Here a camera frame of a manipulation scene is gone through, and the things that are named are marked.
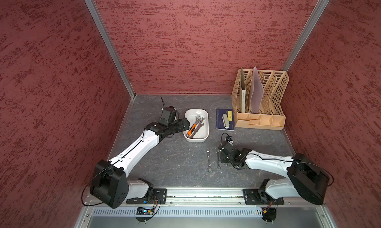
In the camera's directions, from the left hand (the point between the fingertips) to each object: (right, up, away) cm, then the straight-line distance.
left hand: (182, 128), depth 83 cm
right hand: (+25, -19, +5) cm, 32 cm away
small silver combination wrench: (+21, -23, 0) cm, 31 cm away
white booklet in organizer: (+37, +17, +5) cm, 41 cm away
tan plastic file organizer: (+60, +6, +15) cm, 62 cm away
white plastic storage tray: (+12, -7, +14) cm, 20 cm away
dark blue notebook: (+25, 0, +20) cm, 32 cm away
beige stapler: (+29, +3, +17) cm, 33 cm away
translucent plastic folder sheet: (+49, +22, +13) cm, 56 cm away
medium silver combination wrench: (+15, -24, 0) cm, 28 cm away
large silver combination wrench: (+9, -2, +17) cm, 19 cm away
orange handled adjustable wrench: (+5, -2, +17) cm, 18 cm away
